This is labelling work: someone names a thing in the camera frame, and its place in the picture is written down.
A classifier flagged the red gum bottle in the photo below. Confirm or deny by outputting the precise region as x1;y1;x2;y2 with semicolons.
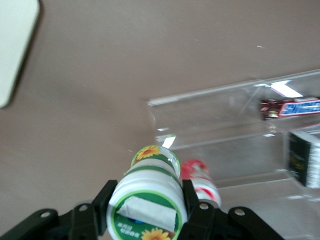
180;159;223;209

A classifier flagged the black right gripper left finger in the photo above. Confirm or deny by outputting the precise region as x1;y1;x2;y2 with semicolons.
0;179;119;240

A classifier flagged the small black box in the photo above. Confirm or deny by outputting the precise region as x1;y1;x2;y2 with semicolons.
286;129;320;189

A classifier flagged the clear acrylic stepped display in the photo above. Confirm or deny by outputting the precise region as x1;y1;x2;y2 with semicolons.
146;68;320;240

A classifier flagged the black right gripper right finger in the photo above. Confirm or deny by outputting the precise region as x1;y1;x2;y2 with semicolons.
175;179;286;240

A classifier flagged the beige plastic tray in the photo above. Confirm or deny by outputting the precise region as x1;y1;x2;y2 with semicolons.
0;0;41;110

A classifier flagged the green gum bottle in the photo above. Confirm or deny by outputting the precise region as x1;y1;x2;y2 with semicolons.
105;144;189;240

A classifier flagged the Snickers chocolate bar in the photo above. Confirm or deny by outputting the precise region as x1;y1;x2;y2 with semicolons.
258;96;320;122

